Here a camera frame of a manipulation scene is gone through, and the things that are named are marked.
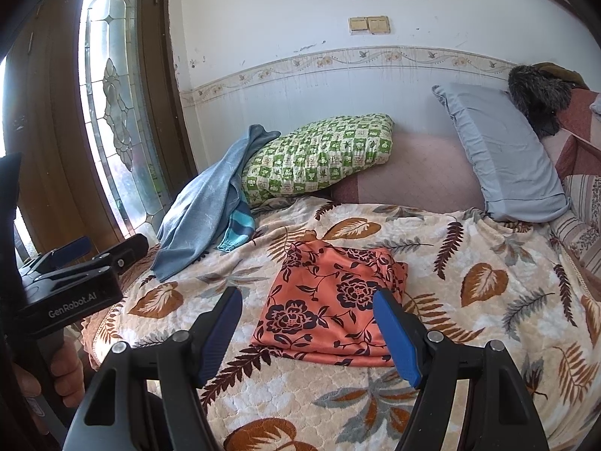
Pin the grey pillow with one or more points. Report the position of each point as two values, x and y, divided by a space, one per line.
497 150

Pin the wooden door with stained glass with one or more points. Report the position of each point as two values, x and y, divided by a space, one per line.
56 127

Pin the pink sofa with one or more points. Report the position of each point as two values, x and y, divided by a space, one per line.
413 174

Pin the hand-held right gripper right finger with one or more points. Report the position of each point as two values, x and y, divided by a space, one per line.
396 338

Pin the person's left hand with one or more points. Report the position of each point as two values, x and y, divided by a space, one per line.
70 371

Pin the striped floral blanket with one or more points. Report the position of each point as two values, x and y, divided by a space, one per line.
584 225

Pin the dark furry cloth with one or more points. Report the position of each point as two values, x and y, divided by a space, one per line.
535 91

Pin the beige wall switch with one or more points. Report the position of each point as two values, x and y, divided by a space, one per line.
358 25
378 24

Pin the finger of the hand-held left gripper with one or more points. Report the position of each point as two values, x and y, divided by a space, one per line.
70 248
126 251

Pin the green checkered pillow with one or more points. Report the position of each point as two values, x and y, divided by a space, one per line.
319 155

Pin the brown cloth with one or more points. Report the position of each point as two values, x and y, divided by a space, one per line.
563 74

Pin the light blue sweater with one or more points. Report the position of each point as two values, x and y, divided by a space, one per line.
202 211

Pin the teal striped knit garment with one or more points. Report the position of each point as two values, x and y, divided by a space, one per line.
237 228

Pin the orange floral shirt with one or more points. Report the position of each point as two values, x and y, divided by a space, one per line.
328 300

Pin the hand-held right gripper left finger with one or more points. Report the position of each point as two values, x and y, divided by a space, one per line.
220 333

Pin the cream leaf print blanket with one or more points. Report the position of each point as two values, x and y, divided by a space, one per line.
469 244

